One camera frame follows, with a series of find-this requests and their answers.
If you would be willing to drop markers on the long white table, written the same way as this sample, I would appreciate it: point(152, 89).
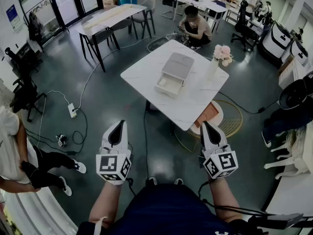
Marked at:
point(212, 7)

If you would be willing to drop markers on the grey white drawer box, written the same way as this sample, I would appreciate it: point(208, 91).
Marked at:
point(177, 65)

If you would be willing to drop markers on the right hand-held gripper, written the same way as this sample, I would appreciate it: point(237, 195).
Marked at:
point(227, 161)

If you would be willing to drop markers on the white power strip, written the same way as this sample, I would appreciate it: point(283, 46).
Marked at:
point(72, 110)

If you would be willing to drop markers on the person's shoe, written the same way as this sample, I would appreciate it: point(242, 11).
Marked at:
point(178, 181)
point(152, 181)

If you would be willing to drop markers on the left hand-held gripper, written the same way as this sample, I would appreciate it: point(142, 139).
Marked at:
point(106, 164)

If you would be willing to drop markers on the grey dining chair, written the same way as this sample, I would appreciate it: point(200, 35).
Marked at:
point(121, 24)
point(104, 37)
point(148, 5)

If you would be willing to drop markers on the brown cardboard sheet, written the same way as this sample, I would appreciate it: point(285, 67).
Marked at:
point(286, 63)

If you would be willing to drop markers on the white vase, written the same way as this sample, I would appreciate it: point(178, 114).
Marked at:
point(212, 70)

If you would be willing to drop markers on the white vanity table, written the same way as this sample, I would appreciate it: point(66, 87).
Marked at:
point(293, 192)

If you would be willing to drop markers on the white curved ledge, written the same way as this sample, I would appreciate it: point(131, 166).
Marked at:
point(36, 217)

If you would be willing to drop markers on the white marble table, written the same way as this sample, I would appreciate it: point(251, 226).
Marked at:
point(146, 65)

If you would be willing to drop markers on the person's left forearm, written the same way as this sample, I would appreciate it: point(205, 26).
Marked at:
point(105, 202)

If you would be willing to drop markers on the blue wall poster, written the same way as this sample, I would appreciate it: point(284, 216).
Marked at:
point(12, 17)

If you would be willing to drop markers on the white ornate chair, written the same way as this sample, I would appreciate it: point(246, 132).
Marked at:
point(293, 155)

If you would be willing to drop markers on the coat rack with clothes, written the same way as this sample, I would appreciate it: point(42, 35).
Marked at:
point(34, 29)

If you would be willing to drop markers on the black-framed glass door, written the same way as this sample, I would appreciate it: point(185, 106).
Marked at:
point(66, 6)

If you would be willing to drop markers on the pink flower bouquet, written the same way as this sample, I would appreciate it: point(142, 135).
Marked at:
point(222, 54)

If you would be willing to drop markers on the black rectangular device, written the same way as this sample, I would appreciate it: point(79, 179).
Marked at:
point(281, 220)

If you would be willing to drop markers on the person's right shoe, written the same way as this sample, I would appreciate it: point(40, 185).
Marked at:
point(178, 181)

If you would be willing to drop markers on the person's right forearm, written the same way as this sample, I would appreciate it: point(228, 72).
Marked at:
point(223, 197)

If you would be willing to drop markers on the small black white device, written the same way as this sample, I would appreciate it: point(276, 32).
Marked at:
point(61, 140)

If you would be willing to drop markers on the cream cloth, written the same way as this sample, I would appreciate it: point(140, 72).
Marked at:
point(107, 16)

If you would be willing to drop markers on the white service robot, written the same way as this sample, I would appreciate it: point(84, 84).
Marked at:
point(297, 51)
point(274, 43)

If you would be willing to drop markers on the person's left shoe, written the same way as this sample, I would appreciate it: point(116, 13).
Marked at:
point(152, 181)

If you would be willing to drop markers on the white table with black legs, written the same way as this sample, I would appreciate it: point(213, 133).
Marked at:
point(137, 10)

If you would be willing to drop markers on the person's dark blue shirt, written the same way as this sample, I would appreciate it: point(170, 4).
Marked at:
point(166, 209)

